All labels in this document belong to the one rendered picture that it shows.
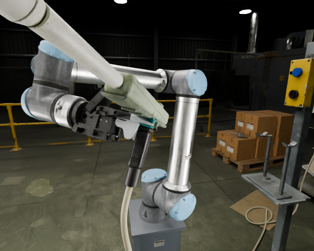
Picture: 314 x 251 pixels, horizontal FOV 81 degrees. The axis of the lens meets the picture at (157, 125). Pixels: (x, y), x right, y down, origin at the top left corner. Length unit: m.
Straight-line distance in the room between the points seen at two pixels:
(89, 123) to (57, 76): 0.16
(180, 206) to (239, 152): 2.51
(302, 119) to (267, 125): 2.25
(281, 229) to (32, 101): 1.60
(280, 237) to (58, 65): 1.64
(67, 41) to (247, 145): 3.34
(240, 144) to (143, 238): 2.48
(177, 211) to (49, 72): 0.76
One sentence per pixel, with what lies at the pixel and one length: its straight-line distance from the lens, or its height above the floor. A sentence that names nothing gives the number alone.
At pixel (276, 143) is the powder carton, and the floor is 0.38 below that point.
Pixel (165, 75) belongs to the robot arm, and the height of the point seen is 1.46.
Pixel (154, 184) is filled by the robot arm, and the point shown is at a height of 0.88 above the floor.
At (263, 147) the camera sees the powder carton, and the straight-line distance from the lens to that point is 3.68.
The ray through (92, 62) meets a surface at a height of 1.45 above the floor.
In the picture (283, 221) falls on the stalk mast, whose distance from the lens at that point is 1.63.
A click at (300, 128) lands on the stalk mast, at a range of 1.38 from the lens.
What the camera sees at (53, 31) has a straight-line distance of 0.19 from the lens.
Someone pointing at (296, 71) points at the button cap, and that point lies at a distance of 1.31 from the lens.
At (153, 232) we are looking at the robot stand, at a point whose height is 0.64.
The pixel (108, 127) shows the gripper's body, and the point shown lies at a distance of 0.46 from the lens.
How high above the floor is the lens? 1.43
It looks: 13 degrees down
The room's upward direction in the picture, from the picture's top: straight up
